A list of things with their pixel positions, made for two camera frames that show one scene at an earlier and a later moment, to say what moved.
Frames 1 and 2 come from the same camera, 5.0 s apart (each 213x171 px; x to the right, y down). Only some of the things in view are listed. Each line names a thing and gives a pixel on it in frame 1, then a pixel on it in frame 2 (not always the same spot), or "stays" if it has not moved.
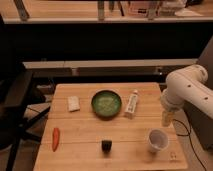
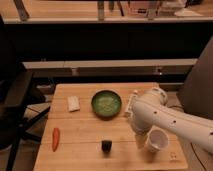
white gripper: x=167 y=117 to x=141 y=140
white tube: x=129 y=111 stays
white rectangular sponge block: x=73 y=103 stays
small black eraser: x=106 y=146 stays
